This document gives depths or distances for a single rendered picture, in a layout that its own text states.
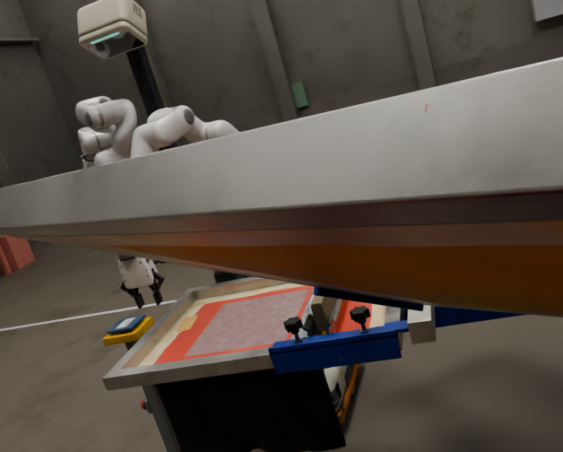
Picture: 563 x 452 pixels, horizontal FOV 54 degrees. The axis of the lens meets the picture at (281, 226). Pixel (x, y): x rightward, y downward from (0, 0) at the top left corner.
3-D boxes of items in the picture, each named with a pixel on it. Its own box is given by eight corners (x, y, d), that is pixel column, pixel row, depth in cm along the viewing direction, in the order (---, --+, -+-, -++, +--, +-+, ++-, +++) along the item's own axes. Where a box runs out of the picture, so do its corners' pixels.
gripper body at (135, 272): (150, 244, 168) (162, 277, 171) (122, 250, 171) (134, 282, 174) (138, 253, 161) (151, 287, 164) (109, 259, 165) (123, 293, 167)
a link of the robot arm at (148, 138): (168, 119, 192) (199, 109, 184) (161, 177, 187) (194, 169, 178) (131, 99, 179) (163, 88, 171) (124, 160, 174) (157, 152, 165)
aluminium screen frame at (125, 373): (106, 391, 146) (101, 378, 145) (191, 298, 200) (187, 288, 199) (402, 351, 123) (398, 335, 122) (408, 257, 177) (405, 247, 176)
